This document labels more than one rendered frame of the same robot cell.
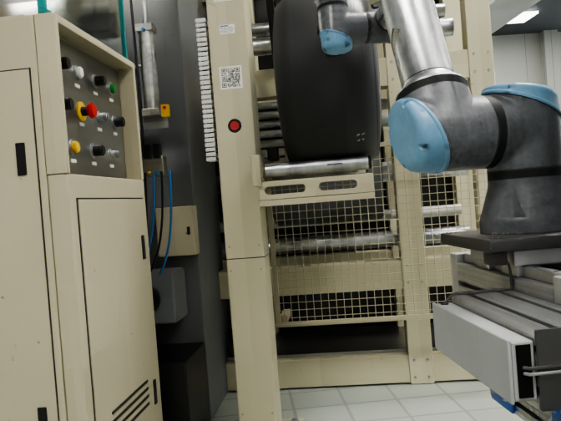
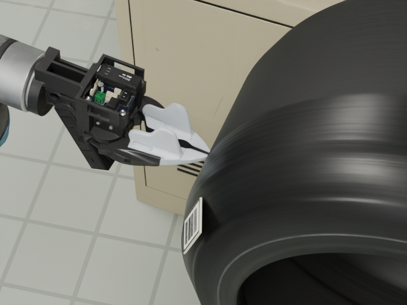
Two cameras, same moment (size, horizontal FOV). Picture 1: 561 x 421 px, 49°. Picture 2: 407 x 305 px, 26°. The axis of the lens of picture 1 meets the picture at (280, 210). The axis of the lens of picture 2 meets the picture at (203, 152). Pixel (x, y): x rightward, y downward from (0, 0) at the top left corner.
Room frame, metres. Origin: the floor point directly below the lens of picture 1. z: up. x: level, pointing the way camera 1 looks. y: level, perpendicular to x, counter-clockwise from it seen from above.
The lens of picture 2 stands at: (1.98, -0.77, 2.08)
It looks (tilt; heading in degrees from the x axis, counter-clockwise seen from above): 54 degrees down; 106
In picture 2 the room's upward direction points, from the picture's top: straight up
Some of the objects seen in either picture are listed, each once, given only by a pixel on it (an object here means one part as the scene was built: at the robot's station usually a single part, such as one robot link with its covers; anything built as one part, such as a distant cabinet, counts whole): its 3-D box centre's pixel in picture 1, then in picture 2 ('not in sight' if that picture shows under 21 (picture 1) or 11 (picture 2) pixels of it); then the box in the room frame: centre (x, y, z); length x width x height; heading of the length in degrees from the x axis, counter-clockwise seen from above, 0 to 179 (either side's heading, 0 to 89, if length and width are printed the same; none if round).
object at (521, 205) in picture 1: (527, 200); not in sight; (1.00, -0.40, 0.77); 0.15 x 0.15 x 0.10
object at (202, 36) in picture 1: (209, 90); not in sight; (2.11, 0.21, 1.19); 0.05 x 0.04 x 0.48; 174
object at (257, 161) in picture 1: (265, 173); not in sight; (2.14, 0.04, 0.90); 0.40 x 0.03 x 0.10; 174
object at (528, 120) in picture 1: (518, 127); not in sight; (1.00, -0.39, 0.88); 0.13 x 0.12 x 0.14; 101
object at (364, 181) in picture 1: (315, 187); not in sight; (1.98, -0.12, 0.83); 0.36 x 0.09 x 0.06; 84
